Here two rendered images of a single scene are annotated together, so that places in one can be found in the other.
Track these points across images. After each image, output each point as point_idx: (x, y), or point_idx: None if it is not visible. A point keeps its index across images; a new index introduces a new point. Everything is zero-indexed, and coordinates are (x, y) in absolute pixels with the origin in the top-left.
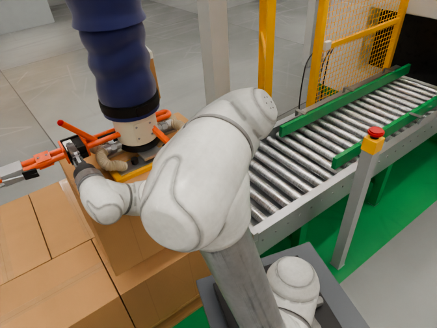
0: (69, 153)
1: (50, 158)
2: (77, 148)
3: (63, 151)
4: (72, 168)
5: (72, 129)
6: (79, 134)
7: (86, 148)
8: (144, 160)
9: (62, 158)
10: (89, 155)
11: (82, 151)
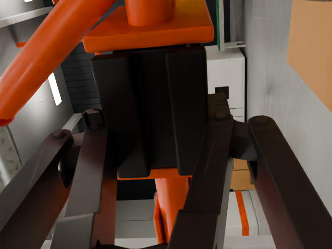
0: (133, 170)
1: (153, 222)
2: (105, 120)
3: (118, 179)
4: (326, 70)
5: (20, 74)
6: (60, 45)
7: (116, 59)
8: None
9: (173, 183)
10: (205, 40)
11: (155, 85)
